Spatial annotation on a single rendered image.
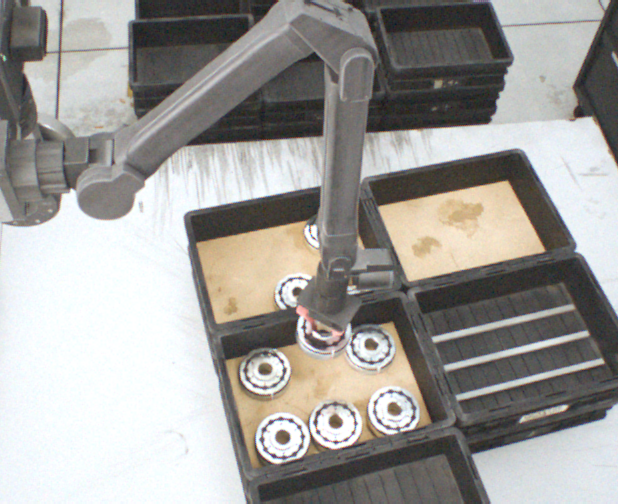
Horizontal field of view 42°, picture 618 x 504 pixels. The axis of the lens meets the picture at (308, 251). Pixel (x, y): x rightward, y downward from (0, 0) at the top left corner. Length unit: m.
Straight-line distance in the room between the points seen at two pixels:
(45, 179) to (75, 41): 2.48
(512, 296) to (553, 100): 1.78
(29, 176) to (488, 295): 1.03
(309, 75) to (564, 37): 1.39
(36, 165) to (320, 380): 0.77
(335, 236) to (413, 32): 1.70
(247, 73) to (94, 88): 2.37
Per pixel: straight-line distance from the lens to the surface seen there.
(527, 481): 1.77
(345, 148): 1.12
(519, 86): 3.49
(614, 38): 3.11
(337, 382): 1.63
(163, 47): 2.76
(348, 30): 0.99
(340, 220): 1.21
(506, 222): 1.91
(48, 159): 1.12
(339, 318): 1.40
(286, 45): 0.99
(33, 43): 1.28
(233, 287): 1.73
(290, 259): 1.77
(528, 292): 1.82
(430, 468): 1.59
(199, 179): 2.08
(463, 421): 1.53
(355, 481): 1.56
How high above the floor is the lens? 2.30
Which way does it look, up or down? 56 degrees down
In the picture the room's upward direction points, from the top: 5 degrees clockwise
